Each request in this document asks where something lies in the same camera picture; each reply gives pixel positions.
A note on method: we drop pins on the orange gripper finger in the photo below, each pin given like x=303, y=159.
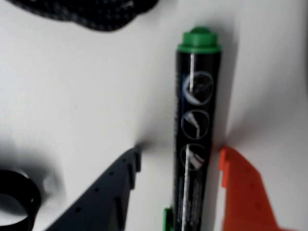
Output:
x=245, y=197

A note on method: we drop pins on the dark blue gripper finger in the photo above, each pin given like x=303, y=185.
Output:
x=101, y=199

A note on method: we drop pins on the green black marker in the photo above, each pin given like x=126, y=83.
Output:
x=195, y=168

